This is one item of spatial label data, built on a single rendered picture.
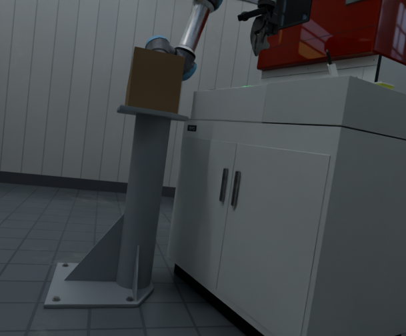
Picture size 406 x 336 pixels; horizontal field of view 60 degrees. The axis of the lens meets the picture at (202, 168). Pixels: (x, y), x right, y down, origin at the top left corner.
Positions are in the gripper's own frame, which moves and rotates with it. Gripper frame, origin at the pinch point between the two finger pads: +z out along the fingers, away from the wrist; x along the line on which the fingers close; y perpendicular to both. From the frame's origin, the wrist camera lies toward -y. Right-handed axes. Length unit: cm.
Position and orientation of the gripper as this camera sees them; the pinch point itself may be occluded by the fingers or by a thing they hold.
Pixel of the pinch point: (255, 52)
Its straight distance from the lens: 153.3
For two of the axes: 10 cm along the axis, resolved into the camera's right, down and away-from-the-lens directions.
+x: -5.2, -1.4, 8.4
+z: -1.3, 9.9, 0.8
